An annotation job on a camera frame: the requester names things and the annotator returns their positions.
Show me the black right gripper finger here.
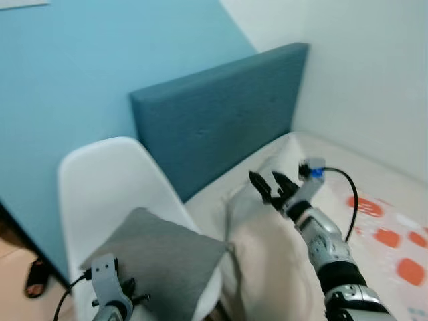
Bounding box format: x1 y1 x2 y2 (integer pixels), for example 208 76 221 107
271 171 298 195
249 171 274 203

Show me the grey square pillow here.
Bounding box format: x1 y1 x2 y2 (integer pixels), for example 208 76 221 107
80 207 229 321

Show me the beige pillow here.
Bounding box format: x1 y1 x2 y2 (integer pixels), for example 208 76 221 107
221 157 335 321

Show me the white plastic chair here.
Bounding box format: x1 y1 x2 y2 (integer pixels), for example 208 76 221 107
58 137 225 321

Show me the blue upholstered headboard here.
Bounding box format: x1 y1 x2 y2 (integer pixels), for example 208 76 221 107
130 43 310 203

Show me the dark sandal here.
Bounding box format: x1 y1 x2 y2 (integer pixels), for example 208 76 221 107
25 257 51 299

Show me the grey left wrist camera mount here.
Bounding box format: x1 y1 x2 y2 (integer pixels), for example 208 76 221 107
90 253 125 306

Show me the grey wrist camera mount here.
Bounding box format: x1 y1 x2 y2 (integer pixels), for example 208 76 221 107
90 253 125 306
284 158 327 215

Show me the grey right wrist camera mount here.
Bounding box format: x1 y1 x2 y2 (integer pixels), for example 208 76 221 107
284 158 327 215

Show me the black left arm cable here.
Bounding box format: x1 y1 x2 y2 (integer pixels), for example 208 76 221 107
53 270 93 321

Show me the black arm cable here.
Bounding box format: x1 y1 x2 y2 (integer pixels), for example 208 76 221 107
53 270 93 321
324 167 360 243

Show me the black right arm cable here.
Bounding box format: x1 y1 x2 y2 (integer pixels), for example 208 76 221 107
324 167 360 243

